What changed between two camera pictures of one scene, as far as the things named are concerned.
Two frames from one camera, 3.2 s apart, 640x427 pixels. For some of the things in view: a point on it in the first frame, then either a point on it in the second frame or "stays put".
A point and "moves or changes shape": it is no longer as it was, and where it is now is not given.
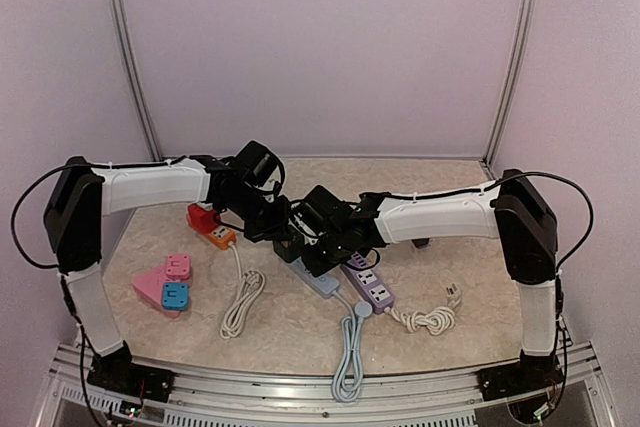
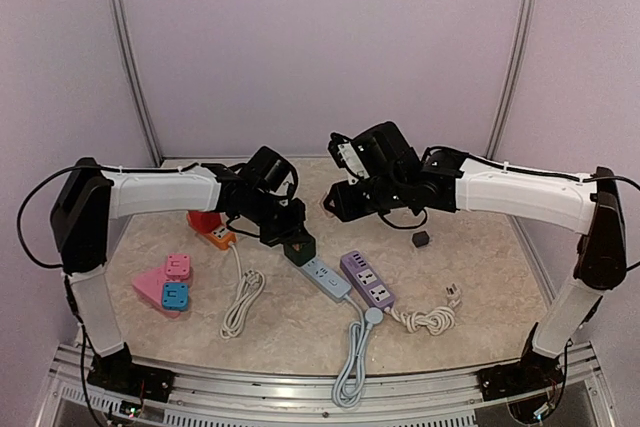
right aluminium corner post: [522, 53] stays put
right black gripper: [320, 257] -> [353, 198]
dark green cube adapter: [289, 249] moves or changes shape
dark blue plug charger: [423, 242] stays put
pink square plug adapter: [178, 267] stays put
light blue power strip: [324, 285] moves or changes shape
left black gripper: [278, 229] stays put
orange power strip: [222, 236] stays put
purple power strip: [369, 285] stays put
